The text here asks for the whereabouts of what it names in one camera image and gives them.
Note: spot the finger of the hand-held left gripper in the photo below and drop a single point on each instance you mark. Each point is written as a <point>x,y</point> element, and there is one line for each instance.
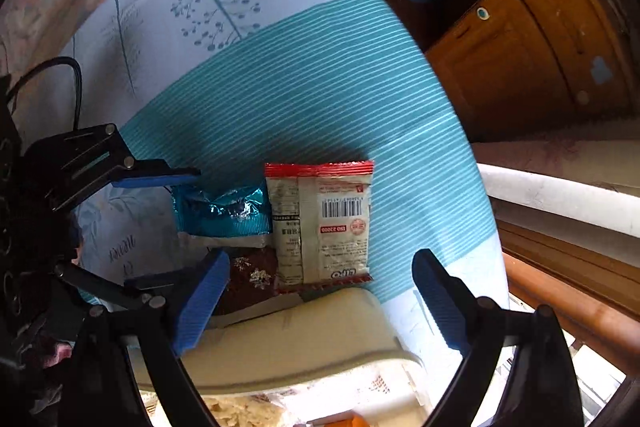
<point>160,278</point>
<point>150,178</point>

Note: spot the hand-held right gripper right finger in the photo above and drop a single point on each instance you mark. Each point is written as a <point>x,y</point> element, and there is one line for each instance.
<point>440,302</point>

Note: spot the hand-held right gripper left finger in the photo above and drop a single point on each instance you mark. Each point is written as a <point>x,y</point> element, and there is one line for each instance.
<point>200,302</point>

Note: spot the shiny foil snack packet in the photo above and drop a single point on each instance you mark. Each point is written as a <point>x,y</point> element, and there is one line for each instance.
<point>220,214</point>

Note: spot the white plastic bin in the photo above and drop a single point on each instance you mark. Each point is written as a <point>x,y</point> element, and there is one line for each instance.
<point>300,342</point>

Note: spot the white red-edged snack packet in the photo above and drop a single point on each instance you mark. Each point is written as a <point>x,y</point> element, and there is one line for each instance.
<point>330,227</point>

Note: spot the brown floral snack packet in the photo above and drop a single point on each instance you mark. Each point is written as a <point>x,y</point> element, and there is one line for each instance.
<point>250,277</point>

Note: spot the white pipe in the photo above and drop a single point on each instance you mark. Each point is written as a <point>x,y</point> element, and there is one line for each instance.
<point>550,192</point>

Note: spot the blue patterned tablecloth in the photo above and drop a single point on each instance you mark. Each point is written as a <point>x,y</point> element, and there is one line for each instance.
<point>300,97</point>

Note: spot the wooden desk with drawers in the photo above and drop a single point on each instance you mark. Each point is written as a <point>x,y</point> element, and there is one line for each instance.
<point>525,47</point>

